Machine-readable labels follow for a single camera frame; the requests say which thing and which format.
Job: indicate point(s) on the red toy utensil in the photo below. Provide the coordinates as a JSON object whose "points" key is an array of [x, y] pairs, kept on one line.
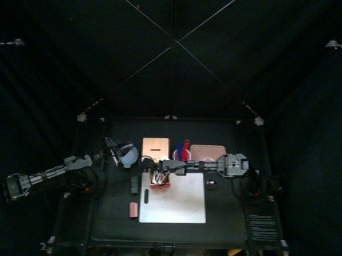
{"points": [[186, 146]]}

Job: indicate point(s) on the pink square tray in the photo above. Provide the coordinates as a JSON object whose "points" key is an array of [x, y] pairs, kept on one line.
{"points": [[208, 152]]}

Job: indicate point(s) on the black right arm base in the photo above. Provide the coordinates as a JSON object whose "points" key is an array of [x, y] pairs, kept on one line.
{"points": [[254, 187]]}

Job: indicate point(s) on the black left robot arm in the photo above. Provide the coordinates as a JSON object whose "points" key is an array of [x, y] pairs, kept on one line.
{"points": [[48, 173]]}

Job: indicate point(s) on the dark green toy block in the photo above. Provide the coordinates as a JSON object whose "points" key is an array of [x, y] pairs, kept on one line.
{"points": [[134, 185]]}

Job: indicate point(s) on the white cutting board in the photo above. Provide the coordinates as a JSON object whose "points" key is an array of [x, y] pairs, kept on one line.
{"points": [[178, 203]]}

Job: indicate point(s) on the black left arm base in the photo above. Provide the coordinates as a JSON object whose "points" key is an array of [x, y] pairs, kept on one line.
{"points": [[83, 182]]}

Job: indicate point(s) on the white utensil cup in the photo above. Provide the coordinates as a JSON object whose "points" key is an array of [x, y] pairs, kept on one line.
{"points": [[182, 155]]}

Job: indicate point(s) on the light blue round plate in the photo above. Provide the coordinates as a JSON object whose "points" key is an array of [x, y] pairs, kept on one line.
{"points": [[130, 156]]}

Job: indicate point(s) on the small dark round object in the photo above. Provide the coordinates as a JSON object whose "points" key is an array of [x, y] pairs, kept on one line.
{"points": [[211, 183]]}

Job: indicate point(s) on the pink toy block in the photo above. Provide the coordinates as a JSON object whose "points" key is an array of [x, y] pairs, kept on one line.
{"points": [[134, 209]]}

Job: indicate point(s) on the blue toy utensil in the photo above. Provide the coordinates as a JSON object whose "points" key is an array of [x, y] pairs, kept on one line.
{"points": [[180, 149]]}

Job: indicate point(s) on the grey frame corner bracket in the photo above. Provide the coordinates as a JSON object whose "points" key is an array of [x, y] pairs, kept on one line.
{"points": [[81, 117], [259, 120], [333, 44]]}

